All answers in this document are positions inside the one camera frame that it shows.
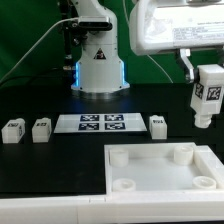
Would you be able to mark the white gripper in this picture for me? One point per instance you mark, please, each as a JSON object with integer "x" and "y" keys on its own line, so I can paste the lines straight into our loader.
{"x": 158, "y": 26}

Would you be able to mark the white square tabletop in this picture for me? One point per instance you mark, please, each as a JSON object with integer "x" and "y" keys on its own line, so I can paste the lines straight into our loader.
{"x": 162, "y": 167}

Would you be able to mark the white base tag sheet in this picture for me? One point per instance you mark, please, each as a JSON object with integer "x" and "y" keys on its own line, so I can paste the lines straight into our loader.
{"x": 99, "y": 123}

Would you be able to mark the white L-shaped obstacle fence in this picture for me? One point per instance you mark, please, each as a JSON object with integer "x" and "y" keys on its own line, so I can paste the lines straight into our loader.
{"x": 116, "y": 208}

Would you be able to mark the grey camera on stand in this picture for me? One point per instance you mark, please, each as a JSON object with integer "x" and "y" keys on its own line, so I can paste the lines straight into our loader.
{"x": 92, "y": 23}

